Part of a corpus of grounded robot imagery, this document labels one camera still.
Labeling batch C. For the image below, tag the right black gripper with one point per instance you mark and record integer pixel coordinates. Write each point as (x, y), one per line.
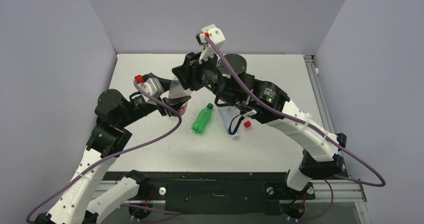
(189, 72)

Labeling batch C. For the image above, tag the clear bottle red blue label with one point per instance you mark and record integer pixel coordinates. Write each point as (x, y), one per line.
(246, 123)

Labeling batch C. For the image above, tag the clear bottle blue cap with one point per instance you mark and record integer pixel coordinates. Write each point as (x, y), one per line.
(227, 115)

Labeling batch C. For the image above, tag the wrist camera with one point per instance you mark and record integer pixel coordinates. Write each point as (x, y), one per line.
(150, 86)
(207, 34)

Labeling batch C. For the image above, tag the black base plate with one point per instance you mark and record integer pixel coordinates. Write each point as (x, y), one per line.
(218, 193)

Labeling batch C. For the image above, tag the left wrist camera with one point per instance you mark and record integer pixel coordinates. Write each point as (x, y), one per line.
(150, 86)

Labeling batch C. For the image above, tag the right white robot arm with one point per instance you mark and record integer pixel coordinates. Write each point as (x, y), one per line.
(265, 102)

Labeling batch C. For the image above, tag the green plastic bottle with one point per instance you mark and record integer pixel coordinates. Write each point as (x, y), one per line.
(202, 119)

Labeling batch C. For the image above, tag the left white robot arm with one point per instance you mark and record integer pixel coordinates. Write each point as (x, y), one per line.
(75, 203)

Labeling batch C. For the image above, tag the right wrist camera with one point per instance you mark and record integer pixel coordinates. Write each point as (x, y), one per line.
(207, 34)

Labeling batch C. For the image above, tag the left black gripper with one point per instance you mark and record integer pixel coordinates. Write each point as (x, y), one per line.
(174, 103)

